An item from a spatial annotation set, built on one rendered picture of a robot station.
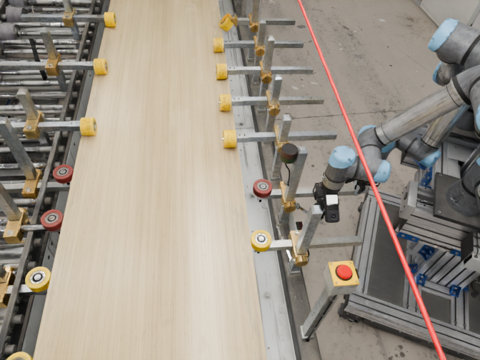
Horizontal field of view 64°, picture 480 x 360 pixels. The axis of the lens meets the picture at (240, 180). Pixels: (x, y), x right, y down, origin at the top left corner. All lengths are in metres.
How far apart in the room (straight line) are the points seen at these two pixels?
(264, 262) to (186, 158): 0.57
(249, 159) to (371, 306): 1.01
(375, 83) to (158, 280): 3.06
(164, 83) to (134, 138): 0.42
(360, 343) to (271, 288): 0.84
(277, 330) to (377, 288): 0.84
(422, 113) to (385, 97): 2.54
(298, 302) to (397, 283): 0.89
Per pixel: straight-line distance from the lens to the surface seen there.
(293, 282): 1.65
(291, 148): 1.42
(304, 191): 1.70
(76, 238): 1.56
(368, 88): 3.88
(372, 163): 1.29
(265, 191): 1.61
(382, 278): 2.36
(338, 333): 2.38
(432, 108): 1.30
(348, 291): 1.15
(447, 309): 2.44
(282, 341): 1.64
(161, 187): 1.62
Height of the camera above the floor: 2.18
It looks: 51 degrees down
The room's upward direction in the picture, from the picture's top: 6 degrees clockwise
